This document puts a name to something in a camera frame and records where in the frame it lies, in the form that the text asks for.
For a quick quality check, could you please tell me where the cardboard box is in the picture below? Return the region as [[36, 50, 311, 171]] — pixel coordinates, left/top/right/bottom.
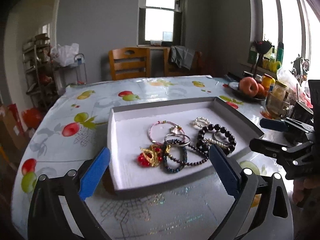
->
[[0, 105, 27, 151]]

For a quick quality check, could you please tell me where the glass jar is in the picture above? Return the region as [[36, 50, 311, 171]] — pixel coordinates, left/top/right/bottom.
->
[[272, 80, 287, 100]]

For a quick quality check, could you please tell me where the person's right hand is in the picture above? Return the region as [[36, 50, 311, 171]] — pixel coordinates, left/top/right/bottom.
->
[[292, 176, 320, 208]]

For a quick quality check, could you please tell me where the dark fruit plate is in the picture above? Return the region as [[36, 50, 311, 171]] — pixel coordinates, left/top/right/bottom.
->
[[228, 81, 266, 102]]

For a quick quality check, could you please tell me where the yellow lid jar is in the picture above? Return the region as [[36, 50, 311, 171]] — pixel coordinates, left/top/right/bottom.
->
[[261, 74, 275, 97]]

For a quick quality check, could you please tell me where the small dark bead bracelet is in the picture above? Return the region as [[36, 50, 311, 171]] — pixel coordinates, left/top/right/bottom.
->
[[167, 142, 209, 167]]

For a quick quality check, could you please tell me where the wooden chair far side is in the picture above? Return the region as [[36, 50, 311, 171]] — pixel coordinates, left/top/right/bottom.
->
[[108, 47, 151, 81]]

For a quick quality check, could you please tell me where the white plastic bag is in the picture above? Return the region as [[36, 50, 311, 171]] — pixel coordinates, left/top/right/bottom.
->
[[50, 43, 79, 67]]

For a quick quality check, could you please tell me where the window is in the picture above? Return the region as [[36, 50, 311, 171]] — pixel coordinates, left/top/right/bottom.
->
[[137, 0, 184, 47]]

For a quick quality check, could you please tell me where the red apple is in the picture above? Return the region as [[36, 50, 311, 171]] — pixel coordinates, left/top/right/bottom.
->
[[239, 77, 258, 97]]

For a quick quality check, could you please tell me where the metal storage shelf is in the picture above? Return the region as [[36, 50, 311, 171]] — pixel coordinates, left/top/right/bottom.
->
[[22, 33, 58, 112]]

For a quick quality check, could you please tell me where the white pearl strand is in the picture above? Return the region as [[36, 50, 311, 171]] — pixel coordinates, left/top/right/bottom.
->
[[205, 138, 229, 148]]

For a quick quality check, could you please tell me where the grey shallow box tray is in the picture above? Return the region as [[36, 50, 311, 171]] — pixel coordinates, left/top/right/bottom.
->
[[107, 97, 264, 191]]

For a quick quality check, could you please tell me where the small wire cart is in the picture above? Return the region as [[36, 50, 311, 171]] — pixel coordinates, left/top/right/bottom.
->
[[53, 53, 88, 91]]

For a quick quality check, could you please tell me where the white pearl bracelet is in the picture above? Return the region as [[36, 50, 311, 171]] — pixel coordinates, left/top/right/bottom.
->
[[192, 116, 211, 129]]

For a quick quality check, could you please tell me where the grey cloth on chair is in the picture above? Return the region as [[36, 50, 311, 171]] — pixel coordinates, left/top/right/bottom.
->
[[169, 46, 195, 70]]

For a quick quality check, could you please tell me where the wooden chair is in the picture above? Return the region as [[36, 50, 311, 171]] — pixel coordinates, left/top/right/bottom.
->
[[163, 47, 203, 77], [108, 47, 151, 81]]

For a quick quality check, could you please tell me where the red gold charm bracelet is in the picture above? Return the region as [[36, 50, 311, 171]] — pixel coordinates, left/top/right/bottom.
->
[[137, 144, 164, 168]]

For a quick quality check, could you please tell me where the orange fruit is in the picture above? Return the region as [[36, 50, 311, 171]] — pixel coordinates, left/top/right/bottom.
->
[[256, 83, 265, 99]]

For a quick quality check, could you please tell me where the pink braided cord bracelet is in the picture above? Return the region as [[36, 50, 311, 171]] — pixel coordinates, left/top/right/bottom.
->
[[148, 120, 186, 145]]

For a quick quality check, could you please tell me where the large black bead bracelet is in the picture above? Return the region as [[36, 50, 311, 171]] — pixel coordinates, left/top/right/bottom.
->
[[196, 123, 237, 156]]

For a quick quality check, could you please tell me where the glass cup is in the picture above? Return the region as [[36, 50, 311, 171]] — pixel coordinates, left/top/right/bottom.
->
[[266, 93, 290, 119]]

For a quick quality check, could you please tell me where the grey wire bangle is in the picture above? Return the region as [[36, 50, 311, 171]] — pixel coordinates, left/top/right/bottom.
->
[[164, 133, 191, 147]]

